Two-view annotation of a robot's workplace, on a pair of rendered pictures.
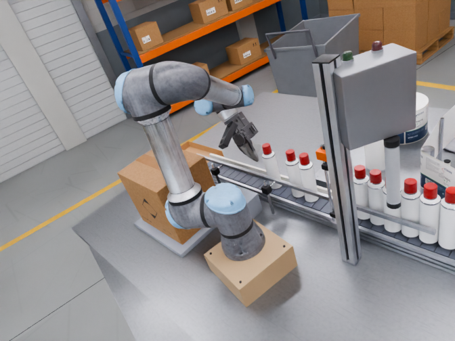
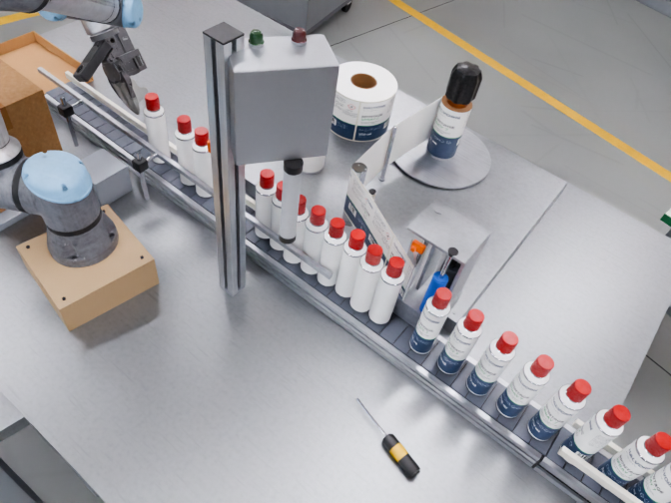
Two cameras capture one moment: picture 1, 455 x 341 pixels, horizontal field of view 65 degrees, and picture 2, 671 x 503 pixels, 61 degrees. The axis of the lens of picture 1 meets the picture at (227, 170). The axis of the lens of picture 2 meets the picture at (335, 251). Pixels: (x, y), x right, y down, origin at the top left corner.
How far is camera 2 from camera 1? 0.25 m
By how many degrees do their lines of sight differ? 26
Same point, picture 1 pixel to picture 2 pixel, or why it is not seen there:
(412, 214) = (314, 249)
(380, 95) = (285, 107)
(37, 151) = not seen: outside the picture
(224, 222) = (50, 212)
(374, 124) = (274, 140)
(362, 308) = (223, 352)
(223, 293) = (38, 307)
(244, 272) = (74, 284)
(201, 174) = (33, 117)
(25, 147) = not seen: outside the picture
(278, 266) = (128, 282)
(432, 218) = (333, 259)
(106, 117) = not seen: outside the picture
